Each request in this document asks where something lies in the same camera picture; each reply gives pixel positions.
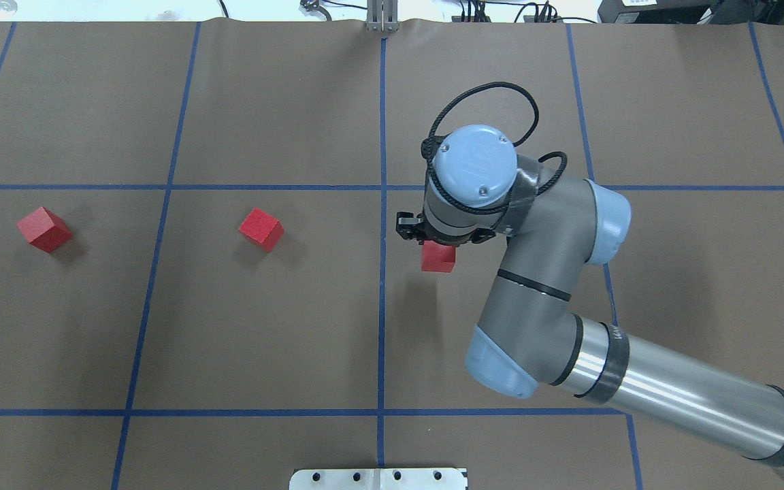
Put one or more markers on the red block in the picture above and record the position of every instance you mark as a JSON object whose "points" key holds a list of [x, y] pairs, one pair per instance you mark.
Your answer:
{"points": [[44, 230], [262, 229], [438, 258]]}

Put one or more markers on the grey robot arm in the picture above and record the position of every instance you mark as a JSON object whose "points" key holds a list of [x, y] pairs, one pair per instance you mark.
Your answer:
{"points": [[477, 186]]}

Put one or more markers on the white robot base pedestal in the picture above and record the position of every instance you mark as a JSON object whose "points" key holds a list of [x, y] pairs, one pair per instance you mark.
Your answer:
{"points": [[380, 478]]}

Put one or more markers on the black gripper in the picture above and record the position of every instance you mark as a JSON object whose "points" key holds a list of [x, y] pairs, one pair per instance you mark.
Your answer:
{"points": [[407, 227]]}

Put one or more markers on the metal clamp bracket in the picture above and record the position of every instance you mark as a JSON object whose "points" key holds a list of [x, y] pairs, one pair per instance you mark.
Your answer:
{"points": [[382, 16]]}

